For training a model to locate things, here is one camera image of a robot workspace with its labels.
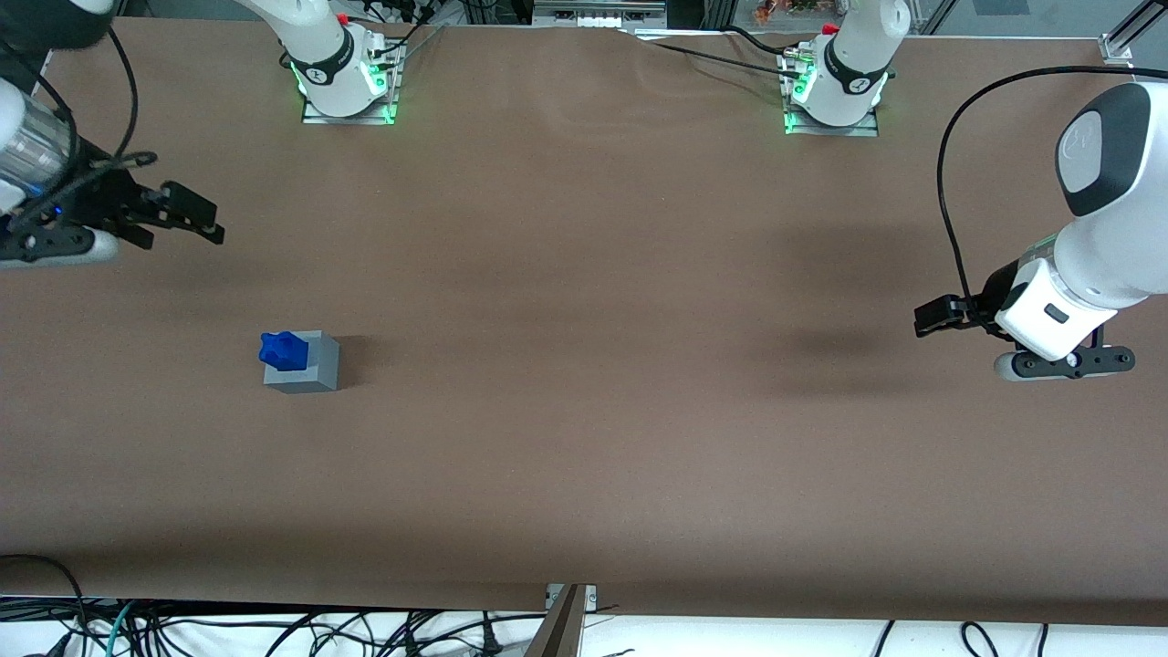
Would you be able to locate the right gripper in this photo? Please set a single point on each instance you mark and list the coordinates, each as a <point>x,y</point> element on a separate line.
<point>102,199</point>

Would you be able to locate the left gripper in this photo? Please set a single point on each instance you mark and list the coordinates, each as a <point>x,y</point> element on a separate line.
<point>997,291</point>

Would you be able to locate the blue plastic part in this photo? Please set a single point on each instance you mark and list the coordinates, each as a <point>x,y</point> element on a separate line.
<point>281,351</point>

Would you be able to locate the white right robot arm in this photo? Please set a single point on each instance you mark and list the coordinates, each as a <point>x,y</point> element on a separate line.
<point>328,55</point>

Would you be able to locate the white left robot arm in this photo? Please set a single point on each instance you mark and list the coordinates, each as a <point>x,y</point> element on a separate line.
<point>1113,237</point>

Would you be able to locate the gray cube base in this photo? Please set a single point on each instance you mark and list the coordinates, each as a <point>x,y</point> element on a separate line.
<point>319,370</point>

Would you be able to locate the brown table cover sheet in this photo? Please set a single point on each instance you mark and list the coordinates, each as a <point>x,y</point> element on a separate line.
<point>639,438</point>

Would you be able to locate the white power strip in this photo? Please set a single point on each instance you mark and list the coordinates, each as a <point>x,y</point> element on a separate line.
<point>598,15</point>

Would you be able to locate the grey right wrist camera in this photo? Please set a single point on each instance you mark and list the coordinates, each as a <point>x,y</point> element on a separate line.
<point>55,248</point>

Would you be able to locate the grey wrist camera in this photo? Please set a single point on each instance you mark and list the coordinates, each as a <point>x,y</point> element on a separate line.
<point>55,248</point>
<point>1068,362</point>

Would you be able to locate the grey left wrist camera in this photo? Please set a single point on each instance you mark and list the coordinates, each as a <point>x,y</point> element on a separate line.
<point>1068,362</point>

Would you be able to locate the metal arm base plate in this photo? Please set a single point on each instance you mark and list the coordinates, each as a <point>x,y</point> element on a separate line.
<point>319,119</point>
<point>858,130</point>

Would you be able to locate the metal corner bracket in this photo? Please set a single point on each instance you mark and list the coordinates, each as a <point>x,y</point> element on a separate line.
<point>1115,47</point>

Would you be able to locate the small metal bracket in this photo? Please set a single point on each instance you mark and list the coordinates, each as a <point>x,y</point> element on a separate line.
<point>591,595</point>

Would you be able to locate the aluminium profile post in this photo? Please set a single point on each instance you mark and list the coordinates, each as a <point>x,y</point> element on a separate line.
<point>558,630</point>

